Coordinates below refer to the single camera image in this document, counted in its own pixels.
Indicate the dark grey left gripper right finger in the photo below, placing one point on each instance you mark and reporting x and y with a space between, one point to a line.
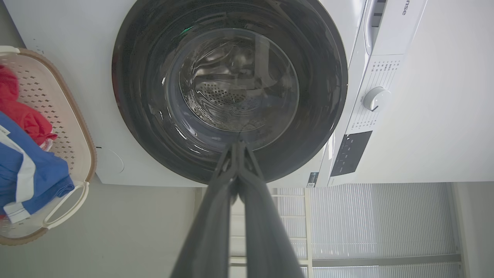
266 235

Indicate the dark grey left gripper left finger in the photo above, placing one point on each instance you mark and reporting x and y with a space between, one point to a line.
210 231

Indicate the black round glass washer door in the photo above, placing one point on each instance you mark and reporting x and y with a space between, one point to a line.
139 88

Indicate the white front-load washing machine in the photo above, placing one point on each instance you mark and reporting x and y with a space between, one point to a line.
77 85

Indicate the blue energy label sticker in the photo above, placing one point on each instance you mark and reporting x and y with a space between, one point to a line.
312 180

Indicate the black washer display panel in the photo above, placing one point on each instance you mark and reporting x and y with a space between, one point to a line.
350 153

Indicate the round white filter cover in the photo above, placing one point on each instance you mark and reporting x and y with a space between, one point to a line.
114 161

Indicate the white window blinds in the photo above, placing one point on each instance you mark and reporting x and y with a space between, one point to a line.
386 220

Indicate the steel perforated washer drum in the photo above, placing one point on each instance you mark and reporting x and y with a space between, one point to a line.
220 96

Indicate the white round control knob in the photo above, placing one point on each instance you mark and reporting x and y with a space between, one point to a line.
375 99

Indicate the blue garment with white stripe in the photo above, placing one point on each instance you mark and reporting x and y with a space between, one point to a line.
42 173

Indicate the cream perforated laundry basket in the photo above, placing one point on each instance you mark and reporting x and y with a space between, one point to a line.
58 112

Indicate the red garment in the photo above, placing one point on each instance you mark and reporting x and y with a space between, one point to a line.
27 117

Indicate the white detergent drawer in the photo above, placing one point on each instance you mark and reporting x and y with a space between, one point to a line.
397 31

